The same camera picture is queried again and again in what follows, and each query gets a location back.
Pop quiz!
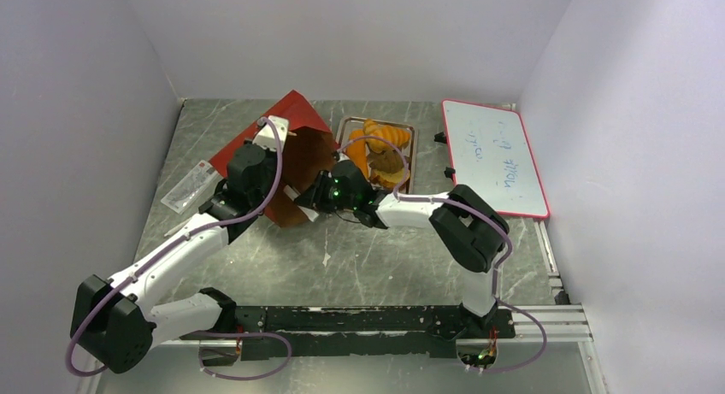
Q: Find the long orange fake baguette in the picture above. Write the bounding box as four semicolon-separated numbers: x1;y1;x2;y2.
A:
345;129;369;179

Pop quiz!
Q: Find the dark fake bread loaf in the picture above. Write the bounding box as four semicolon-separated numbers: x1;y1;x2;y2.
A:
367;150;404;173

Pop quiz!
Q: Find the red paper bag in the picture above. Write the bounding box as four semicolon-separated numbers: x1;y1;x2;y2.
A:
208;89;341;229

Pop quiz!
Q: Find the silver metal tray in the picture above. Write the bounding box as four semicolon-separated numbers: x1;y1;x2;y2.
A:
336;117;417;193

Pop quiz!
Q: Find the orange fake croissant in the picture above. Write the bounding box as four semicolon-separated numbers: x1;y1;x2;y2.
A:
362;119;411;153

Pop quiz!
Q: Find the pale fake bread slice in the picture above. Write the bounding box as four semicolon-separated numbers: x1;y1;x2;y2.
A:
370;168;410;190

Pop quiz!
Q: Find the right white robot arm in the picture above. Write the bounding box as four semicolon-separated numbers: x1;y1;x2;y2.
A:
293;160;512;338

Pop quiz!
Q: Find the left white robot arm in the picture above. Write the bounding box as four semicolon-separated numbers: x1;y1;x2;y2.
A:
64;142;282;377

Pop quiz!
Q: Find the clear plastic packet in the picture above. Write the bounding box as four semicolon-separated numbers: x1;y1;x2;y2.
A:
161;161;220;214

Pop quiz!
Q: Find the white stick on table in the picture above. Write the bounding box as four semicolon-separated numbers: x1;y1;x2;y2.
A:
163;218;191;238

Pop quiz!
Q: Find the black whiteboard clip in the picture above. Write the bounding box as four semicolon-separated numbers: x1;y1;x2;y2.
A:
444;167;456;180
433;132;447;144

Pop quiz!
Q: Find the pink framed whiteboard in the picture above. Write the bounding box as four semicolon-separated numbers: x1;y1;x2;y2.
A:
441;99;550;219

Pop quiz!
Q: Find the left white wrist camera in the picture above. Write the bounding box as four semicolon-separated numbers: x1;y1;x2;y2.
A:
252;115;290;152

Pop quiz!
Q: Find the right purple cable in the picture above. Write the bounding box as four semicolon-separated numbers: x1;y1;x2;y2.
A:
337;135;549;375

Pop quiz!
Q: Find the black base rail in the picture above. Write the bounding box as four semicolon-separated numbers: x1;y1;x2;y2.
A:
180;303;516;363

